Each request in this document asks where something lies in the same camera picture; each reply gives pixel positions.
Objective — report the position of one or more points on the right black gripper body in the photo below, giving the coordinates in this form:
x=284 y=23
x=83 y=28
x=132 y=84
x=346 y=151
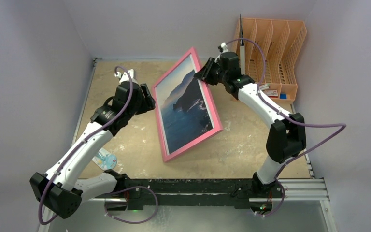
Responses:
x=210 y=70

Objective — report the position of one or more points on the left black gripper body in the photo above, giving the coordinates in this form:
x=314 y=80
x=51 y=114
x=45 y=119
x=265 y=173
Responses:
x=139 y=107

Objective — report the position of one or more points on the blue landscape photo print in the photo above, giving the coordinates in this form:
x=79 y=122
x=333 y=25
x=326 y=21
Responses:
x=182 y=106

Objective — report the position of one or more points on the pink wooden picture frame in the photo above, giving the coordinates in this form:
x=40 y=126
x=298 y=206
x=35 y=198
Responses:
x=218 y=127

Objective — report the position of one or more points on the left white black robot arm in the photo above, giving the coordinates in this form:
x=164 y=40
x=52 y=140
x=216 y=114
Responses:
x=86 y=150

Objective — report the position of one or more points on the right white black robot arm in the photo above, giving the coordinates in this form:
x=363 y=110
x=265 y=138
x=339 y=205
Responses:
x=286 y=137

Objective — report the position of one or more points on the white folder in organizer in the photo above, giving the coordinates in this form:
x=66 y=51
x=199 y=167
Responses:
x=242 y=47

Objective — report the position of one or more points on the white red glue stick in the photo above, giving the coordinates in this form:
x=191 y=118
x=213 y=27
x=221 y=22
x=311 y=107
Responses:
x=264 y=87

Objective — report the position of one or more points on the red white small box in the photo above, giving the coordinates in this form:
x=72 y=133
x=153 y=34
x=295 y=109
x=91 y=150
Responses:
x=271 y=93

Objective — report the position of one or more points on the orange plastic file organizer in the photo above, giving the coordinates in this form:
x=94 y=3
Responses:
x=272 y=47

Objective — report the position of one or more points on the blue tape dispenser pack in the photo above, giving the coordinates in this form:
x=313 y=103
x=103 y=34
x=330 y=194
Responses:
x=105 y=160

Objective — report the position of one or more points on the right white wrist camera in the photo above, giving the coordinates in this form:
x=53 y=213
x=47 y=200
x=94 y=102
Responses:
x=222 y=48

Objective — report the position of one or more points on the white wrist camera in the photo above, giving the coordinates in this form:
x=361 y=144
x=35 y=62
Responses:
x=222 y=48
x=124 y=76

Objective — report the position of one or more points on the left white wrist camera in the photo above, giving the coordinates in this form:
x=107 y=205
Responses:
x=124 y=76

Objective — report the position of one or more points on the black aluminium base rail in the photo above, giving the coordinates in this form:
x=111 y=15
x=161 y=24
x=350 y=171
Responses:
x=135 y=194

